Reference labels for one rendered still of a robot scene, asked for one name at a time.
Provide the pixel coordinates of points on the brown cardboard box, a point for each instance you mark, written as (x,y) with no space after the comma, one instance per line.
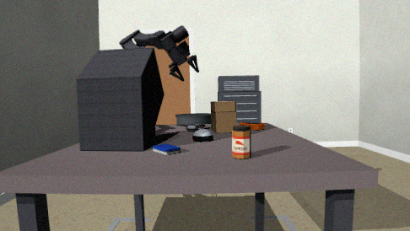
(223,116)

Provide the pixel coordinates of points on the orange spice jar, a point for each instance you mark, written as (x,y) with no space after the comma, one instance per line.
(241,142)

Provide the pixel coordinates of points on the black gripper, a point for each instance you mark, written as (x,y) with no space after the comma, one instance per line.
(178,59)

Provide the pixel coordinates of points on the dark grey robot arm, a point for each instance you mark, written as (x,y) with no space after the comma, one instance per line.
(158,39)

